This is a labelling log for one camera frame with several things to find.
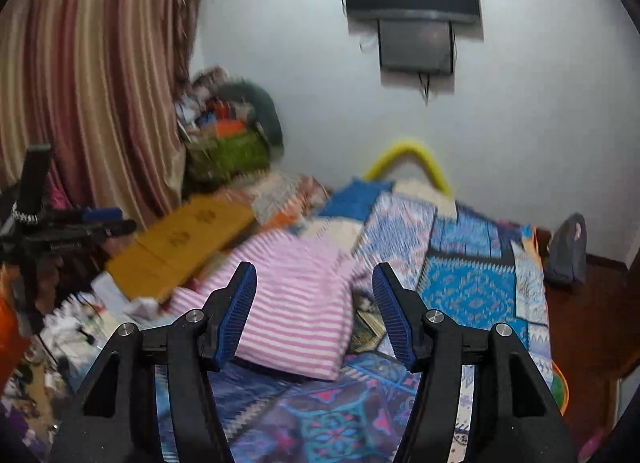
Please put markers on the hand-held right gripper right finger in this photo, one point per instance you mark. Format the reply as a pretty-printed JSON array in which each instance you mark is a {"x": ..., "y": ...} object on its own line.
[{"x": 395, "y": 313}]

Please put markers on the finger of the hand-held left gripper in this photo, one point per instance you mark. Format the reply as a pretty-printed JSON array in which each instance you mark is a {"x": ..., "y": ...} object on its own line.
[
  {"x": 100, "y": 215},
  {"x": 90, "y": 234}
]

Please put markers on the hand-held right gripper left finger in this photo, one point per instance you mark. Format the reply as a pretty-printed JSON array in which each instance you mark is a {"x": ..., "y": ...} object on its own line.
[{"x": 237, "y": 313}]

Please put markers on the pink striped towel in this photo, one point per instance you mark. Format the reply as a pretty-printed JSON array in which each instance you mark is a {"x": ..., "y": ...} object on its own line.
[{"x": 300, "y": 303}]

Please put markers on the patterned mat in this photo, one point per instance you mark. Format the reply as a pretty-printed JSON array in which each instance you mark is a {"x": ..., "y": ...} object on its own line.
[{"x": 370, "y": 330}]

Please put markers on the blue patchwork blanket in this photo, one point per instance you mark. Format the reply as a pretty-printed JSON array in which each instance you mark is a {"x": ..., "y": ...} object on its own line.
[{"x": 465, "y": 288}]

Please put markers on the wooden lap tray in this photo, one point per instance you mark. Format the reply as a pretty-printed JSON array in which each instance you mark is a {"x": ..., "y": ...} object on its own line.
[{"x": 170, "y": 243}]

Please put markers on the pale grey sheet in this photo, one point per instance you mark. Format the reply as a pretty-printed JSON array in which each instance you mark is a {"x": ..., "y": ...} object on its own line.
[{"x": 145, "y": 308}]

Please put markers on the scattered papers on floor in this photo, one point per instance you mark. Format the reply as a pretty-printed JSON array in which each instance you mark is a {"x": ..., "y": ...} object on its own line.
[{"x": 65, "y": 338}]

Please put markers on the orange patchwork pillow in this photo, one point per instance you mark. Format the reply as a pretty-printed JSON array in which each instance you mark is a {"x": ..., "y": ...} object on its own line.
[{"x": 280, "y": 198}]

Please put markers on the orange cloth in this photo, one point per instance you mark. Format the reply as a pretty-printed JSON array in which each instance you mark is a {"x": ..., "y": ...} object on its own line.
[{"x": 10, "y": 333}]

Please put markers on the striped pink curtain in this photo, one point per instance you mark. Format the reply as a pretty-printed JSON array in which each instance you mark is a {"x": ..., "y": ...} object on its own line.
[{"x": 100, "y": 68}]

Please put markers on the green patterned storage box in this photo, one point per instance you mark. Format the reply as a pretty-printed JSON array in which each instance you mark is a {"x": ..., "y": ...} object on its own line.
[{"x": 235, "y": 153}]

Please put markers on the yellow foam tube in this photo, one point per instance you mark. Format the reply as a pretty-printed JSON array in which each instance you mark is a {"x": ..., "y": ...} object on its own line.
[{"x": 405, "y": 145}]

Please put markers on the grey bag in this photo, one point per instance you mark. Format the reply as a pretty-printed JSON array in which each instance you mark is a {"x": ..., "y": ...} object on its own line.
[{"x": 565, "y": 253}]

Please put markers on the green plastic basin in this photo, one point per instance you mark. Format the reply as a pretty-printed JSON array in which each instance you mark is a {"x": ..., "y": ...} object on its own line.
[{"x": 562, "y": 388}]

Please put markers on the grey neck pillow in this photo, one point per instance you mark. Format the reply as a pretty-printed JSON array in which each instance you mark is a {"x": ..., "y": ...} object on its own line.
[{"x": 265, "y": 108}]

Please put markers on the small dark wall screen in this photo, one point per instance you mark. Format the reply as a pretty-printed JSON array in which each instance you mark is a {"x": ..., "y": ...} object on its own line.
[{"x": 415, "y": 45}]

